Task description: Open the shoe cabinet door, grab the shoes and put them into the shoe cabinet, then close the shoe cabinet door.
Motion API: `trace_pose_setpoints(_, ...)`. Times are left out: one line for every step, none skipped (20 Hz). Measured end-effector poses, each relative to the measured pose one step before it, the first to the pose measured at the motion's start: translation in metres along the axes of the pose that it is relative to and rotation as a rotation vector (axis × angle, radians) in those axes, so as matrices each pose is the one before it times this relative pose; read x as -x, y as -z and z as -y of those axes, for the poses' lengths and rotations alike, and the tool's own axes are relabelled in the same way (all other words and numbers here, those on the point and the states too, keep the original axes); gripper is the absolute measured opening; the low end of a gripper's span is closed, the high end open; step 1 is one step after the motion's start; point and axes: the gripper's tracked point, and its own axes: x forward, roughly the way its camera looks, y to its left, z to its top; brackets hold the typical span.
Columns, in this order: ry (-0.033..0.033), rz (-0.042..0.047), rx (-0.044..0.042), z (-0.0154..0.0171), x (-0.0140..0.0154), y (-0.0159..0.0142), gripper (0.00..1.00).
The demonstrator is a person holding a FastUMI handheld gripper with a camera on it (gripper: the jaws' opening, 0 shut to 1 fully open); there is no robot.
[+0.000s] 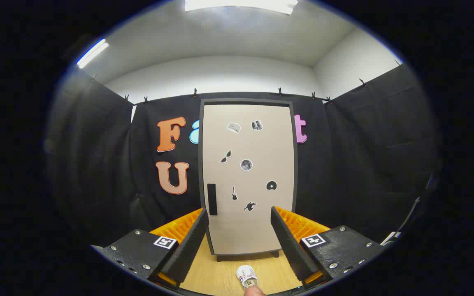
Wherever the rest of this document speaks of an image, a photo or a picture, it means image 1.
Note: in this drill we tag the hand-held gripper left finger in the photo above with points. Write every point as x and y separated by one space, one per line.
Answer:
191 246

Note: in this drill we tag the white shoe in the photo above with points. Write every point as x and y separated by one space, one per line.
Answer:
245 274

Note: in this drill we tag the dark grey shoe cabinet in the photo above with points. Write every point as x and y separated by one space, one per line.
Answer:
245 100

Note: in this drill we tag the long ceiling light strip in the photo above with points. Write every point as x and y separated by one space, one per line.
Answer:
92 53

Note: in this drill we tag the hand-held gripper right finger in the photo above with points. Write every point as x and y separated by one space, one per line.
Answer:
288 246

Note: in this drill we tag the rectangular ceiling light panel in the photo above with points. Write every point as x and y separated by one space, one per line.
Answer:
241 5

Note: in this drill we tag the row of black cloth clips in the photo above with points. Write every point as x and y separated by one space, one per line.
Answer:
195 92

